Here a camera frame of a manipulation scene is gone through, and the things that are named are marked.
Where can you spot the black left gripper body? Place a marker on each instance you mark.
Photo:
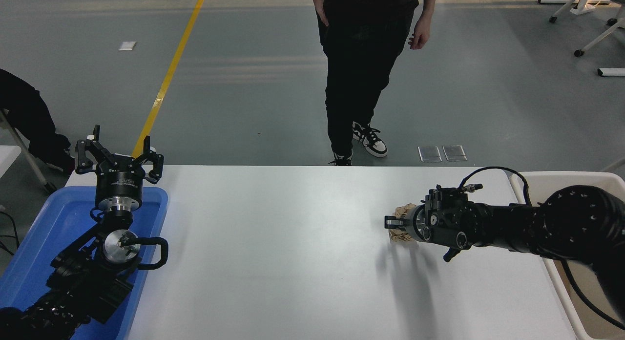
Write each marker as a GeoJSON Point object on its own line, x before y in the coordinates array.
{"type": "Point", "coordinates": [119, 181]}

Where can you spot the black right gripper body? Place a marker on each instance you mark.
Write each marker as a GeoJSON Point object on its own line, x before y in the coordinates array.
{"type": "Point", "coordinates": [412, 223]}

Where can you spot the tan paper ball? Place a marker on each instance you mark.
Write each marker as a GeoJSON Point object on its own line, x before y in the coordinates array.
{"type": "Point", "coordinates": [405, 210]}

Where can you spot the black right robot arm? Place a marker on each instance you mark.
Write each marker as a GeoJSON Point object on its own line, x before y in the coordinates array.
{"type": "Point", "coordinates": [576, 223]}

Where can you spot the standing person's left forearm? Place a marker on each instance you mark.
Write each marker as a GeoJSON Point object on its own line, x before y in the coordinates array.
{"type": "Point", "coordinates": [428, 3]}

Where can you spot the standing person's left hand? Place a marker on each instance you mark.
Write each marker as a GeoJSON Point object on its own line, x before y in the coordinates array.
{"type": "Point", "coordinates": [421, 34]}

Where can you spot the standing person's right hand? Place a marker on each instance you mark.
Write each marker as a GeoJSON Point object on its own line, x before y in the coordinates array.
{"type": "Point", "coordinates": [321, 11]}

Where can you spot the seated person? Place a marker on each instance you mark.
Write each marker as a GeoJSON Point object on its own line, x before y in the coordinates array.
{"type": "Point", "coordinates": [29, 120]}

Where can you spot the clear floor plate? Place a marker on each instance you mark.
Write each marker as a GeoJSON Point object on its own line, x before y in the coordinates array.
{"type": "Point", "coordinates": [455, 153]}
{"type": "Point", "coordinates": [430, 154]}

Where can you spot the small white side table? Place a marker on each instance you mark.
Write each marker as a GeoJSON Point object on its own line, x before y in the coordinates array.
{"type": "Point", "coordinates": [7, 157]}

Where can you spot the blue plastic tray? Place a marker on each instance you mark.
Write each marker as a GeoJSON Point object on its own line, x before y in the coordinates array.
{"type": "Point", "coordinates": [49, 232]}

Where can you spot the white paper scrap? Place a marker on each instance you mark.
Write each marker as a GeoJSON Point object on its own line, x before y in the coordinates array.
{"type": "Point", "coordinates": [127, 46]}

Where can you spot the large pale bin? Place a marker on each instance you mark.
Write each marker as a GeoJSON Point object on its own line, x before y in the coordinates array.
{"type": "Point", "coordinates": [552, 181]}

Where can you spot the standing person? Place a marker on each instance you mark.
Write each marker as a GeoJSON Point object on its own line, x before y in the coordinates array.
{"type": "Point", "coordinates": [356, 61]}

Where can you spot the white bar on floor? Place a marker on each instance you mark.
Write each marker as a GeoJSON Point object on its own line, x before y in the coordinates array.
{"type": "Point", "coordinates": [611, 72]}

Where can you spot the white office chair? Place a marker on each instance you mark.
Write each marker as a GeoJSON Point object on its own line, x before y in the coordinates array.
{"type": "Point", "coordinates": [598, 39]}

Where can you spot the white office chair base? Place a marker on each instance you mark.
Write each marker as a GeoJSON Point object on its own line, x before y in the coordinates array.
{"type": "Point", "coordinates": [566, 5]}

